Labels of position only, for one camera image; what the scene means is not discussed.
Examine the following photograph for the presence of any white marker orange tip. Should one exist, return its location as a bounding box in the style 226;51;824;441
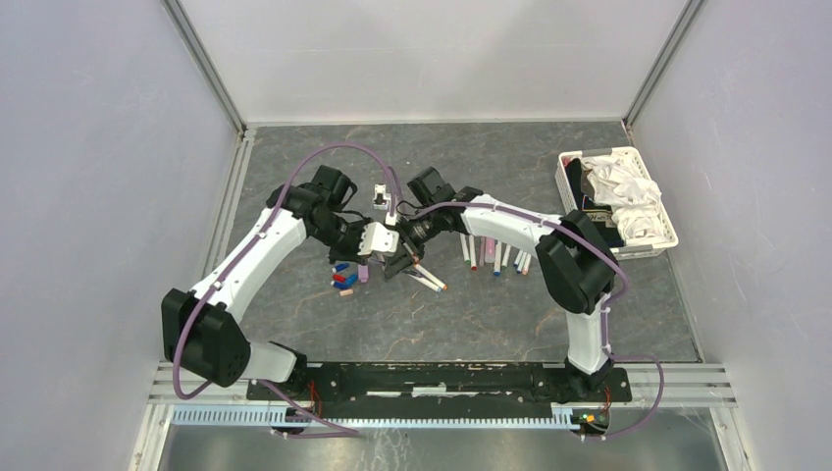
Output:
413;263;447;291

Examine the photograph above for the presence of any white marker green cap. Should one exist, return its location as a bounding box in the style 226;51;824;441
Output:
459;234;471;264

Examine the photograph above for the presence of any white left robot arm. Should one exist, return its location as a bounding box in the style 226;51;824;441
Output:
161;166;370;400

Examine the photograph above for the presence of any white marker dark green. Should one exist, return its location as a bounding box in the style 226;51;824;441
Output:
501;244;512;268

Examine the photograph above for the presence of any white crumpled cloth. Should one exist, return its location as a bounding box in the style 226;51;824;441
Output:
580;151;667;245

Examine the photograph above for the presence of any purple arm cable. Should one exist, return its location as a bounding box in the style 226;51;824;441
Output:
383;165;665;441
171;143;401;438

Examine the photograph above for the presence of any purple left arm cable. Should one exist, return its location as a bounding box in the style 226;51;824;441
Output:
171;143;401;438

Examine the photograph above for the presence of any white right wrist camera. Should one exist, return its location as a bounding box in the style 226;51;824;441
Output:
372;183;398;214

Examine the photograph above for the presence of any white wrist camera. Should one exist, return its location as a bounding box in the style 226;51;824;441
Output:
372;183;398;214
357;217;399;257

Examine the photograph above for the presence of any white acrylic marker peach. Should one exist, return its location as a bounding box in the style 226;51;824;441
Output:
518;252;533;276

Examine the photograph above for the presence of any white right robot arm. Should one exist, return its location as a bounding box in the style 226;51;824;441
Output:
385;167;623;400

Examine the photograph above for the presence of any white marker red tip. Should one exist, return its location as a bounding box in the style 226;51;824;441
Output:
467;235;478;271

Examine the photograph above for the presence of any grey slotted cable duct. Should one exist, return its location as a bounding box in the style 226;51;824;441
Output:
170;405;577;431

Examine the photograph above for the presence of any black printed t-shirt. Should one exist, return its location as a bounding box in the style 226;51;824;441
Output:
565;158;616;229

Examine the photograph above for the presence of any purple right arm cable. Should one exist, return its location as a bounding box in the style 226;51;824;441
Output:
383;165;665;441

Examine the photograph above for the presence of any white perforated plastic basket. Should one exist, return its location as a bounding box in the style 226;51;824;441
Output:
553;146;679;260

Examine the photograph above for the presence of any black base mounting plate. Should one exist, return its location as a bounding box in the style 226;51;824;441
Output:
278;362;633;420

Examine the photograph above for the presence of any small blue white cap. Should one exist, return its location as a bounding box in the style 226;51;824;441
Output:
332;262;350;274

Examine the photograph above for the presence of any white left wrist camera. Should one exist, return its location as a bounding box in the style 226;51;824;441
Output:
357;217;399;257

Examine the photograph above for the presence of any white marker teal cap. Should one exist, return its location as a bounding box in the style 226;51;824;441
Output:
406;273;442;292

